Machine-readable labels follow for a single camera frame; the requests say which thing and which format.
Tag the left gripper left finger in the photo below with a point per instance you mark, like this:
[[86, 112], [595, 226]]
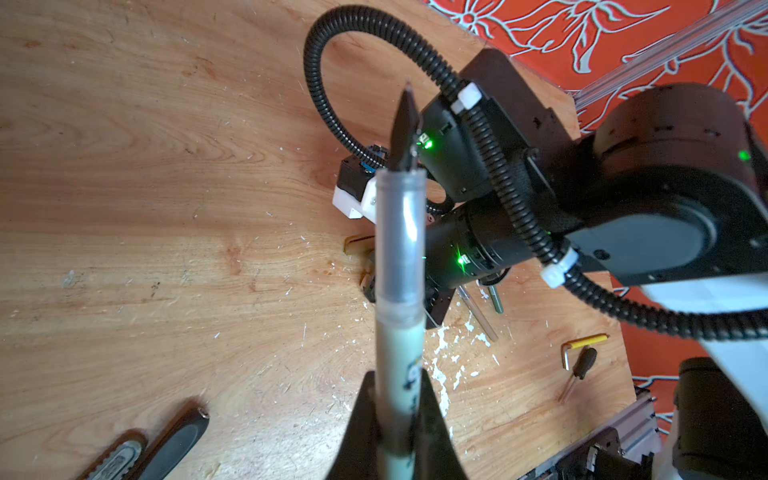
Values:
[[357, 457]]

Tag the black handled screwdriver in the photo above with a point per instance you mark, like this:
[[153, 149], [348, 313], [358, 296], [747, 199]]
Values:
[[585, 362]]

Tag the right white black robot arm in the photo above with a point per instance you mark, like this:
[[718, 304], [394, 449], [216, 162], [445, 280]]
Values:
[[658, 219]]

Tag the light green pen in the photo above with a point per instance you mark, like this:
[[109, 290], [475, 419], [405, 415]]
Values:
[[399, 290]]

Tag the yellow hex key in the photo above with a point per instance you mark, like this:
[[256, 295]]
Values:
[[580, 343]]

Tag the black handled wrench tool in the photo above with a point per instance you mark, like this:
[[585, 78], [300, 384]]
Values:
[[133, 457]]

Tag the dark green pen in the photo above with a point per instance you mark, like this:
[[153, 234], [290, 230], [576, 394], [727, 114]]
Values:
[[496, 300]]

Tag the tan pen cap upper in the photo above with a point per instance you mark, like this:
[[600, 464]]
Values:
[[359, 244]]

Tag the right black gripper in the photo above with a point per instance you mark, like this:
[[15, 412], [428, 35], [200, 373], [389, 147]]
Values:
[[474, 242]]

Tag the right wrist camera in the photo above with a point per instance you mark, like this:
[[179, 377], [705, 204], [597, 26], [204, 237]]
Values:
[[355, 191]]

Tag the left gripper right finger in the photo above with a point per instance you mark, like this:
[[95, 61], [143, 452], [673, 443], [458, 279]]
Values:
[[432, 453]]

